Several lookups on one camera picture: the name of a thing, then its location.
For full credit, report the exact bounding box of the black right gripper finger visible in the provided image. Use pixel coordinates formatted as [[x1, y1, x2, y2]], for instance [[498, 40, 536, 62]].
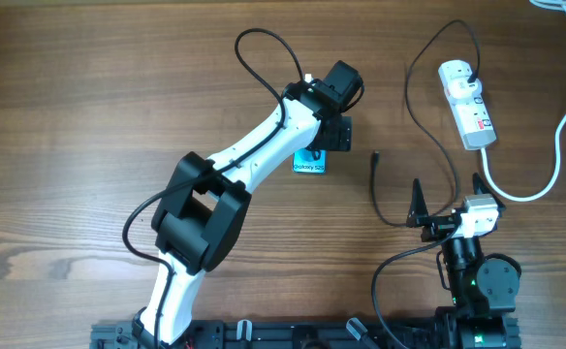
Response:
[[406, 178, 429, 228], [472, 173, 506, 211]]

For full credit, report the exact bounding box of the black USB charger cable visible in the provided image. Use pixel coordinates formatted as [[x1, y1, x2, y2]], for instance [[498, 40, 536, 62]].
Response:
[[369, 18, 482, 229]]

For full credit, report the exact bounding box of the blue Samsung Galaxy smartphone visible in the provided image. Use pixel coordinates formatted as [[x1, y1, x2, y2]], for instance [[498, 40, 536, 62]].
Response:
[[293, 149, 327, 175]]

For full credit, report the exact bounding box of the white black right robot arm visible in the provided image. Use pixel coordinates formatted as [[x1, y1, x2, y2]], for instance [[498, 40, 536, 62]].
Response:
[[406, 174, 522, 349]]

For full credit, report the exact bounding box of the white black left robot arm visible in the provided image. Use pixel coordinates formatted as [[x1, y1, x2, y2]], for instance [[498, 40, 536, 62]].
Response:
[[132, 61, 363, 348]]

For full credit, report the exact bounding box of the white charger plug adapter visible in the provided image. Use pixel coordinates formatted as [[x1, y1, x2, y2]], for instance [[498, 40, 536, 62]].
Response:
[[445, 78, 483, 105]]

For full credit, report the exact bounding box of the white power strip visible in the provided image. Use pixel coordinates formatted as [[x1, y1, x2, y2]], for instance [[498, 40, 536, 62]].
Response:
[[438, 60, 497, 150]]

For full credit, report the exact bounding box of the white power strip cord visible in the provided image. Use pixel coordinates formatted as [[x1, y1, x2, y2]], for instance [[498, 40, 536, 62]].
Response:
[[479, 4, 566, 204]]

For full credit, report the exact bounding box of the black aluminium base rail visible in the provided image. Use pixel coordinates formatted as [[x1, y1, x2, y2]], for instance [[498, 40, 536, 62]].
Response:
[[90, 317, 522, 349]]

